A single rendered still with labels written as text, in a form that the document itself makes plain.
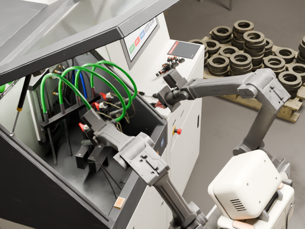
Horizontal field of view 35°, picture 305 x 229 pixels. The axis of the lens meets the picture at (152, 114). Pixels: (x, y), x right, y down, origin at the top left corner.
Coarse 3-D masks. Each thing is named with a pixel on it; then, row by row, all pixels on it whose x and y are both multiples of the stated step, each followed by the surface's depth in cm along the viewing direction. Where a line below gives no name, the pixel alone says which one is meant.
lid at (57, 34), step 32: (64, 0) 209; (96, 0) 181; (128, 0) 153; (160, 0) 130; (32, 32) 187; (64, 32) 165; (96, 32) 134; (128, 32) 130; (0, 64) 171; (32, 64) 148
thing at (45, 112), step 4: (44, 76) 199; (48, 76) 196; (52, 76) 194; (56, 76) 192; (60, 76) 191; (44, 80) 201; (64, 80) 189; (68, 84) 188; (72, 88) 187; (76, 92) 187; (80, 96) 187; (84, 100) 186; (44, 104) 213; (88, 104) 186; (44, 108) 215; (88, 108) 187; (44, 112) 216
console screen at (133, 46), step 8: (152, 24) 273; (136, 32) 255; (144, 32) 264; (152, 32) 273; (120, 40) 240; (128, 40) 247; (136, 40) 255; (144, 40) 264; (128, 48) 247; (136, 48) 255; (144, 48) 264; (128, 56) 247; (136, 56) 255; (128, 64) 248
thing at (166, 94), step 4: (164, 88) 200; (168, 88) 201; (160, 92) 198; (164, 92) 199; (168, 92) 197; (172, 92) 194; (160, 96) 198; (164, 96) 198; (168, 96) 196; (172, 96) 194; (164, 100) 198; (168, 100) 197; (172, 100) 196; (176, 100) 195; (168, 104) 199; (172, 104) 198; (176, 104) 201; (180, 104) 202; (172, 108) 199; (176, 108) 200
